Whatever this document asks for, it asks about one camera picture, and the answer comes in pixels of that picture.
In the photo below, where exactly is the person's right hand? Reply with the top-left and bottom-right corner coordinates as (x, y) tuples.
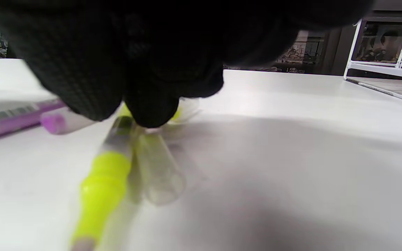
(0, 0), (376, 128)

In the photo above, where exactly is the cluster of clear highlighter caps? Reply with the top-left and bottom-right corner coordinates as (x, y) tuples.
(40, 99), (201, 206)

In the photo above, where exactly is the purple double-ended highlighter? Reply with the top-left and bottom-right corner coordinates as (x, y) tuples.
(0, 99), (68, 144)

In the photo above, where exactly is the yellow double-ended highlighter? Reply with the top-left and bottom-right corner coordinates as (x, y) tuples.
(70, 104), (136, 251)

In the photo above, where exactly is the white wire drawer rack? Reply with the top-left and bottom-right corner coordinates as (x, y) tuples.
(343, 0), (402, 107)

